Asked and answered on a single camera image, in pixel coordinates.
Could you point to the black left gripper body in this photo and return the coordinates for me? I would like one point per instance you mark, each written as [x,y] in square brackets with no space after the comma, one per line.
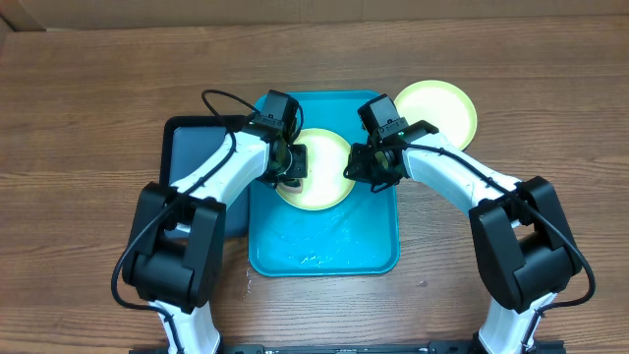
[295,166]

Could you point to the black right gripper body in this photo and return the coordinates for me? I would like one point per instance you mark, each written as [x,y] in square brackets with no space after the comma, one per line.
[361,165]

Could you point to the yellow plate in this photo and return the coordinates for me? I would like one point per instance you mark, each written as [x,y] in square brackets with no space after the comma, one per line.
[325,186]
[443,105]

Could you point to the green orange sponge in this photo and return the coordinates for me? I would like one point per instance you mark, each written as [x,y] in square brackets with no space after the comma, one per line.
[293,186]

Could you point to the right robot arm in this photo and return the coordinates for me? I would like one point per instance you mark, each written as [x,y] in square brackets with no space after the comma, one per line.
[524,248]

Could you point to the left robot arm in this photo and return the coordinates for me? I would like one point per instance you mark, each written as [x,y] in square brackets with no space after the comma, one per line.
[174,254]

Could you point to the teal plastic tray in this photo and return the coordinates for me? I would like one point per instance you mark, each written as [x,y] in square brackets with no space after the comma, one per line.
[358,236]

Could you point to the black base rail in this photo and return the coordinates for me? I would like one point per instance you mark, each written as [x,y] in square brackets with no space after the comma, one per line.
[433,347]

